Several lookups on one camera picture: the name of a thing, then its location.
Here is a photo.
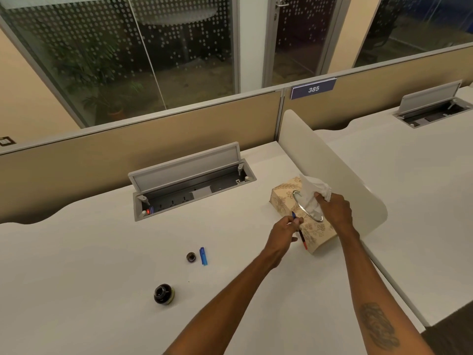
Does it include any person's right hand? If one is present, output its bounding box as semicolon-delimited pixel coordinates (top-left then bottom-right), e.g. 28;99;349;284
314;192;356;236

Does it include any person's left hand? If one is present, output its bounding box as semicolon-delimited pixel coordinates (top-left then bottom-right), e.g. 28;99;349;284
265;216;305;256

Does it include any blue and red pen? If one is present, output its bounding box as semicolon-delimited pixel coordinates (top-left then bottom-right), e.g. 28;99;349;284
291;212;307;250

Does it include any white tissue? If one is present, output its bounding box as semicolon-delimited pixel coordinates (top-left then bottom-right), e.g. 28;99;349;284
299;174;332;221

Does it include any person's right forearm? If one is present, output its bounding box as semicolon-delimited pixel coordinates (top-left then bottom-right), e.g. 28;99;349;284
337;227;436;355

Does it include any person's left forearm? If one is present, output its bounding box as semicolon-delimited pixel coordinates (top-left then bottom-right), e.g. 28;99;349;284
162;245;285;355

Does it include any beige patterned tissue box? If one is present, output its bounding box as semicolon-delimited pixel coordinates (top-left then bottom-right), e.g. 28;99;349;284
269;176;339;255

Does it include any white desk divider panel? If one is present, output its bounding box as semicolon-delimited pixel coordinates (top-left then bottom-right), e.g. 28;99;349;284
277;109;388;241

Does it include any blue number sign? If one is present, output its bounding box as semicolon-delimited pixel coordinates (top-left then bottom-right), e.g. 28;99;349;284
290;78;338;101

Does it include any beige partition screen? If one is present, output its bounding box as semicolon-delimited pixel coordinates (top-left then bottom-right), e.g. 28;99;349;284
0;88;284;225
282;43;473;132

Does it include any black ink bottle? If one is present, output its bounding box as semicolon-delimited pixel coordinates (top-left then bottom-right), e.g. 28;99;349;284
153;283;176;306

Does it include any glass door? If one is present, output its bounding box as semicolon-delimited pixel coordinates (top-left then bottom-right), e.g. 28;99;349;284
262;0;352;88

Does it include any round white table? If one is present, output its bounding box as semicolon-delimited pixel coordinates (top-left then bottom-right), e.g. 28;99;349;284
136;4;219;28

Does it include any potted green plant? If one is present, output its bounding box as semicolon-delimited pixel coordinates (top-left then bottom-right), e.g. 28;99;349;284
46;35;150;123

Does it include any grey desk cable box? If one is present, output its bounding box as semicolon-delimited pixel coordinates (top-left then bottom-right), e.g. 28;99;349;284
392;79;473;129
128;141;256;222

